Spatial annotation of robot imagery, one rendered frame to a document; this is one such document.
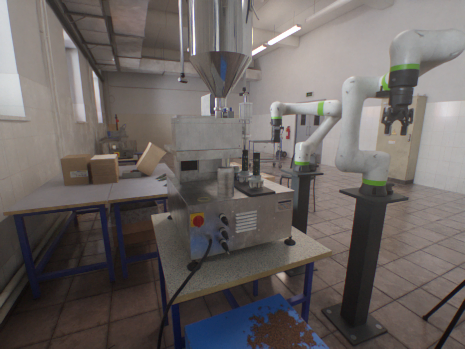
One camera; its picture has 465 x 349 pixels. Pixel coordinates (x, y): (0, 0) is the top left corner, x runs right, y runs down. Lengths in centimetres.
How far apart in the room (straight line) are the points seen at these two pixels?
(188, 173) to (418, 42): 106
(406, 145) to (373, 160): 484
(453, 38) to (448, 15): 574
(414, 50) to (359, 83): 42
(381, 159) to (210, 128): 98
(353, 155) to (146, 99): 1040
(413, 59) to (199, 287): 109
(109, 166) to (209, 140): 176
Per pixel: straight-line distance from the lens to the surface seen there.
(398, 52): 106
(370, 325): 200
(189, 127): 83
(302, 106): 199
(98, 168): 251
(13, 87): 312
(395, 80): 105
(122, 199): 197
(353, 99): 141
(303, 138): 907
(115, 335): 190
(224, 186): 90
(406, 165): 628
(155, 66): 1028
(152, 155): 266
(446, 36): 112
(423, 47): 108
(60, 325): 214
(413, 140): 630
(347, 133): 141
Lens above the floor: 131
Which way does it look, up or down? 12 degrees down
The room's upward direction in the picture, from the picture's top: straight up
